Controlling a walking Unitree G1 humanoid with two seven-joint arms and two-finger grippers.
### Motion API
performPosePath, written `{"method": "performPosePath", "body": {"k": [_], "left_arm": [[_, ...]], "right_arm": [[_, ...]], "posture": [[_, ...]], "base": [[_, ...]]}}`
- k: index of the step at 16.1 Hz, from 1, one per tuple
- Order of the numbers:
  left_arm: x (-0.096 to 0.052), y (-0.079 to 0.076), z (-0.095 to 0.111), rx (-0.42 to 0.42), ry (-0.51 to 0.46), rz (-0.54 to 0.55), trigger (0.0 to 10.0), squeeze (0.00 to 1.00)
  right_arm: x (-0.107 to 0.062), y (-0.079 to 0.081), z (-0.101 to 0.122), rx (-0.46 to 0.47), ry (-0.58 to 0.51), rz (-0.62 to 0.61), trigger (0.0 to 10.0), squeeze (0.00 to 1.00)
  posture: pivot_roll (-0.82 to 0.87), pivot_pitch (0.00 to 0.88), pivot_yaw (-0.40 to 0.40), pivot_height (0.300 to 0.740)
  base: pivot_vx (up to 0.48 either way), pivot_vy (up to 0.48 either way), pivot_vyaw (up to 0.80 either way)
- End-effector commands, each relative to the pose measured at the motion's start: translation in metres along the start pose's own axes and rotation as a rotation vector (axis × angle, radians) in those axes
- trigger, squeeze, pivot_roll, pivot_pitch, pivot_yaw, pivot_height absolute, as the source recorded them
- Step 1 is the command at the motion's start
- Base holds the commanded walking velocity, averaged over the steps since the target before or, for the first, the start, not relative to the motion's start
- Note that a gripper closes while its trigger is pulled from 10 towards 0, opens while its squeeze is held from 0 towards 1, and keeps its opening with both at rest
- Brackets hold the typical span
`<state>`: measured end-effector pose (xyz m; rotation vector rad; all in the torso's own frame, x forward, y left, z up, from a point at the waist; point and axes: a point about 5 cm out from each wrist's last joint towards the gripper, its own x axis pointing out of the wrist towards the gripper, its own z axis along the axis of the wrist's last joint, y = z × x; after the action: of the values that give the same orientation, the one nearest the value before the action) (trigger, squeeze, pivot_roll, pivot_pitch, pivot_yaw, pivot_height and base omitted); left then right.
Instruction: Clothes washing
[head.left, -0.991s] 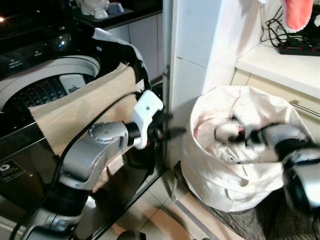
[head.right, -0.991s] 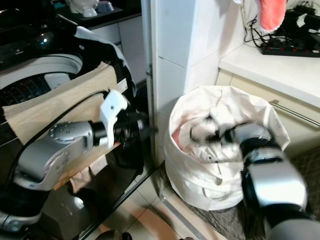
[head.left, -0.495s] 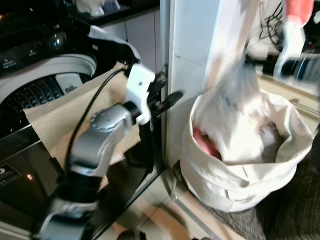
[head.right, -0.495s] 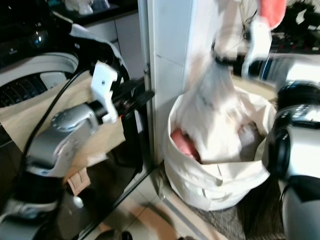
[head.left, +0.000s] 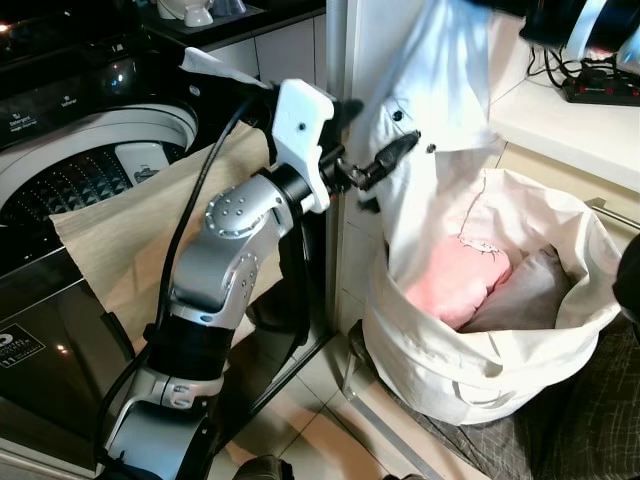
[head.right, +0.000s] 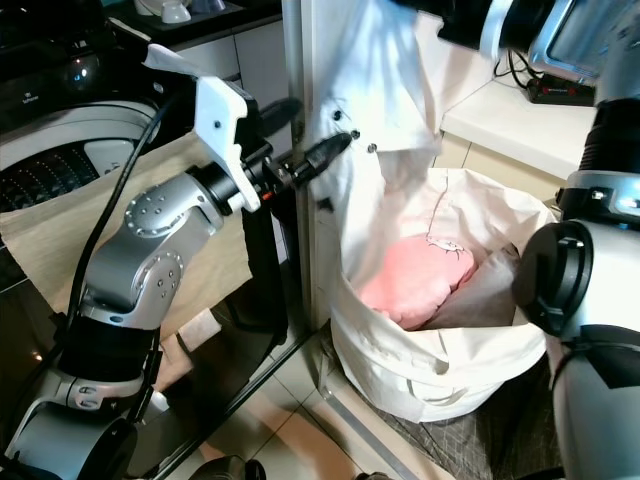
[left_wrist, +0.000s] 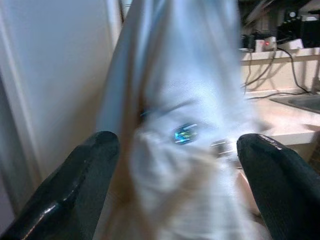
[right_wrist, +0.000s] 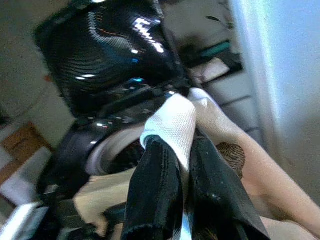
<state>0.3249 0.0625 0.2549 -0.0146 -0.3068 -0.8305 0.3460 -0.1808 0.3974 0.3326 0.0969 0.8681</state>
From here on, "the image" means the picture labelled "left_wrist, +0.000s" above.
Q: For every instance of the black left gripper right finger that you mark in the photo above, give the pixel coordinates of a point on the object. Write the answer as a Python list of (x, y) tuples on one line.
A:
[(282, 185)]

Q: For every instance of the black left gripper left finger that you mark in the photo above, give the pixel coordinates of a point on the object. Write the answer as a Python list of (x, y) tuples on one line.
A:
[(62, 190)]

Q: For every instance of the white garment with blue logo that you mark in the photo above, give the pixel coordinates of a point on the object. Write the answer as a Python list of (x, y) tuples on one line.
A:
[(180, 120)]

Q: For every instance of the steel sink basin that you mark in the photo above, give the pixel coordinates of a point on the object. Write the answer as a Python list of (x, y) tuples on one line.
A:
[(298, 101)]

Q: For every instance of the small white box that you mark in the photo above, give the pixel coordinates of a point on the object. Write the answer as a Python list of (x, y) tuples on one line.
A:
[(293, 44)]

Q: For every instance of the white box with red light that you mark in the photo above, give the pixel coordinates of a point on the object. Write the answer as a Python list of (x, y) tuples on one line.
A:
[(265, 44)]

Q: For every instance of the black electronic device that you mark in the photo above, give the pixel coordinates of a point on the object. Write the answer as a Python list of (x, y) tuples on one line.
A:
[(303, 30)]

